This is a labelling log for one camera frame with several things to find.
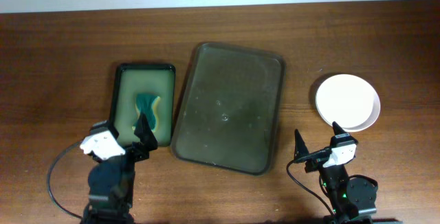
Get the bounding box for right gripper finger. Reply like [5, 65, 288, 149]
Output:
[294, 129, 309, 162]
[332, 122, 353, 140]

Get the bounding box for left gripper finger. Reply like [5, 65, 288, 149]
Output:
[89, 120, 119, 142]
[134, 113, 158, 152]

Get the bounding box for green and yellow sponge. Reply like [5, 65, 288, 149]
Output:
[135, 93, 161, 133]

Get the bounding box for white plate top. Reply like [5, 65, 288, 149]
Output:
[315, 74, 380, 132]

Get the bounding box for white plate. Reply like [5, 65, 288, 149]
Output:
[315, 74, 380, 132]
[319, 91, 382, 133]

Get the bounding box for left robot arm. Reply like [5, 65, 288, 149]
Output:
[80, 113, 158, 224]

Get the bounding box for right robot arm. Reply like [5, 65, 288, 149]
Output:
[288, 122, 378, 223]

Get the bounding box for small green water tray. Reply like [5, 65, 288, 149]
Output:
[109, 63, 175, 147]

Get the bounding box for large dark serving tray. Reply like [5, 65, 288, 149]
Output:
[171, 42, 285, 176]

